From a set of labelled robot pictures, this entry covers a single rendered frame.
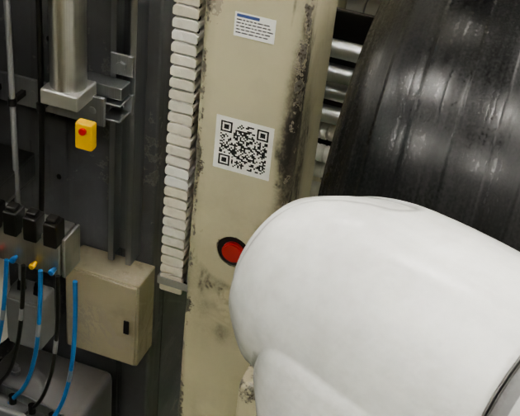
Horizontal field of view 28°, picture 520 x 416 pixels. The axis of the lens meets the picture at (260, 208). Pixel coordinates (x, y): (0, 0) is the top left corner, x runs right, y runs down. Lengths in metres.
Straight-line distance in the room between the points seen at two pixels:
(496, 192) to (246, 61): 0.36
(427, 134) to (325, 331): 0.51
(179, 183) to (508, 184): 0.50
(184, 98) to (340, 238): 0.76
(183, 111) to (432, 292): 0.81
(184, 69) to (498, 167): 0.43
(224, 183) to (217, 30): 0.21
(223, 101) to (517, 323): 0.80
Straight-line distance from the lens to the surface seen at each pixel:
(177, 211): 1.38
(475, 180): 1.02
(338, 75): 1.64
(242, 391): 1.35
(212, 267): 1.39
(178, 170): 1.34
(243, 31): 1.21
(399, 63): 1.06
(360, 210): 0.57
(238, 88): 1.24
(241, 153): 1.28
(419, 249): 0.54
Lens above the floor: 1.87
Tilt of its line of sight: 34 degrees down
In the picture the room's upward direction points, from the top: 6 degrees clockwise
